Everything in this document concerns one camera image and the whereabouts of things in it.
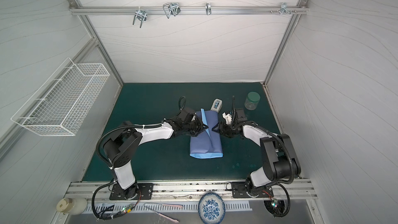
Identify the green table mat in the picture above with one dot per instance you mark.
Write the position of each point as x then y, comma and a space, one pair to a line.
170, 159

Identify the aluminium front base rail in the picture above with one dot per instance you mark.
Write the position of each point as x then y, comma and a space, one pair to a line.
191, 190

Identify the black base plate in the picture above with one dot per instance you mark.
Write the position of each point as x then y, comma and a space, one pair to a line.
143, 191
240, 189

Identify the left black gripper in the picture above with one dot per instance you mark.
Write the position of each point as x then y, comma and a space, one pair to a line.
200, 127

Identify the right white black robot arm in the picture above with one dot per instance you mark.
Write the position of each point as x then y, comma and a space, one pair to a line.
280, 164

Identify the light blue wrapping paper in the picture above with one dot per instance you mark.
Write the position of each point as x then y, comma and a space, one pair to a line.
207, 145

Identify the small metal ring clamp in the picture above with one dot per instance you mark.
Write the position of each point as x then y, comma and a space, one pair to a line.
208, 9

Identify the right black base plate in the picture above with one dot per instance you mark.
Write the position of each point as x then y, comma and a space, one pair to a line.
240, 189

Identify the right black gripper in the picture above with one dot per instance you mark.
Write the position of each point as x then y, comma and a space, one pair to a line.
226, 127

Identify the left metal hook clamp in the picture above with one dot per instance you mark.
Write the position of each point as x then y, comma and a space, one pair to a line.
140, 16

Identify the black round fan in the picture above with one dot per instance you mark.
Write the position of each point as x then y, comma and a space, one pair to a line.
278, 208

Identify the aluminium top cross rail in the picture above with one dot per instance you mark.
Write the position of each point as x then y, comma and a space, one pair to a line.
185, 10

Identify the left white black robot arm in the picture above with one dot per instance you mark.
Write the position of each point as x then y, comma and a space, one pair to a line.
118, 146

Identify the right metal bracket clamp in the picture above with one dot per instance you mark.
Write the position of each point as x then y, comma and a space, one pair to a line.
283, 10

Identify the white wire basket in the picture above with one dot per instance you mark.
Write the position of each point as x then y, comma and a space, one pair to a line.
60, 105

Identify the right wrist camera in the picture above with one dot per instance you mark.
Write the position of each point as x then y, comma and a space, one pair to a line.
228, 118

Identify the middle metal hook clamp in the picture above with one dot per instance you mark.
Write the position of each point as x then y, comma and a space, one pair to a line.
171, 9

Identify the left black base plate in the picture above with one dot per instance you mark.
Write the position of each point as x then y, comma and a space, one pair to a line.
143, 191

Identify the blue white patterned plate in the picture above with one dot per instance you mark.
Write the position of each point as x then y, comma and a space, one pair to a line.
211, 208

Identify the white round container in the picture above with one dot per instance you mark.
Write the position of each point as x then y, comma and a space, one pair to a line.
72, 206

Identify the metal hook clamp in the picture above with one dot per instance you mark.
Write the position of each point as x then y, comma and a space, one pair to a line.
140, 16
171, 9

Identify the green lid clear jar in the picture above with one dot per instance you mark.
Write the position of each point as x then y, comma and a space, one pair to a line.
252, 100

